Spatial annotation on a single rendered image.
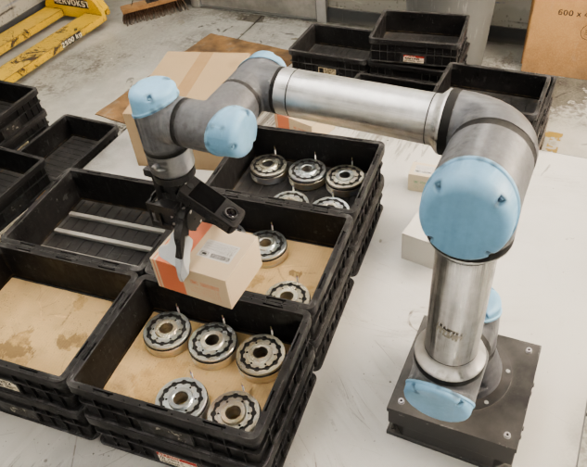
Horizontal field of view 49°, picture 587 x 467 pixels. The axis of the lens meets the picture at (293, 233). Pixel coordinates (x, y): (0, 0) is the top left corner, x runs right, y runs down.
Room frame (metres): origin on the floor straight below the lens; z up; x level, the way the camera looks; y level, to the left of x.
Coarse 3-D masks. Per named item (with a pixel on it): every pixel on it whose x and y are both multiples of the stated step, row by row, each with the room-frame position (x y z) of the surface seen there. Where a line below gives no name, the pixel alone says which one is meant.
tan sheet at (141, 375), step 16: (240, 336) 0.87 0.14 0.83; (128, 352) 0.87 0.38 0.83; (144, 352) 0.86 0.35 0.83; (128, 368) 0.83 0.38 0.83; (144, 368) 0.82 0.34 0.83; (160, 368) 0.82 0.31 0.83; (176, 368) 0.81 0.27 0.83; (192, 368) 0.81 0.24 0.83; (224, 368) 0.80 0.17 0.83; (112, 384) 0.79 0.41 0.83; (128, 384) 0.79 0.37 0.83; (144, 384) 0.78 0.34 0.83; (160, 384) 0.78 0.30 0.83; (208, 384) 0.76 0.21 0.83; (224, 384) 0.76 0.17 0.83; (240, 384) 0.75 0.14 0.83; (256, 384) 0.75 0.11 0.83; (272, 384) 0.74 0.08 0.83; (144, 400) 0.74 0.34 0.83
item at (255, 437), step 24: (120, 312) 0.89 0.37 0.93; (288, 312) 0.84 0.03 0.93; (96, 336) 0.84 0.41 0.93; (288, 360) 0.72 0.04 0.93; (72, 384) 0.73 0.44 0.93; (144, 408) 0.66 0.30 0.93; (264, 408) 0.63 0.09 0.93; (216, 432) 0.60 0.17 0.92; (240, 432) 0.59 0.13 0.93; (264, 432) 0.59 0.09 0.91
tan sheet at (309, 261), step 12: (288, 240) 1.16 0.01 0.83; (288, 252) 1.11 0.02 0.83; (300, 252) 1.11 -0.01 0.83; (312, 252) 1.10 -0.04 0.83; (324, 252) 1.10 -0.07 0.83; (288, 264) 1.07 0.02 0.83; (300, 264) 1.07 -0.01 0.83; (312, 264) 1.06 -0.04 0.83; (324, 264) 1.06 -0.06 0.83; (264, 276) 1.04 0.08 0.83; (276, 276) 1.04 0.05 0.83; (288, 276) 1.03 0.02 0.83; (300, 276) 1.03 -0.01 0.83; (312, 276) 1.03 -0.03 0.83; (252, 288) 1.01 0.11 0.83; (264, 288) 1.00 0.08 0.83; (312, 288) 0.99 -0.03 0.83
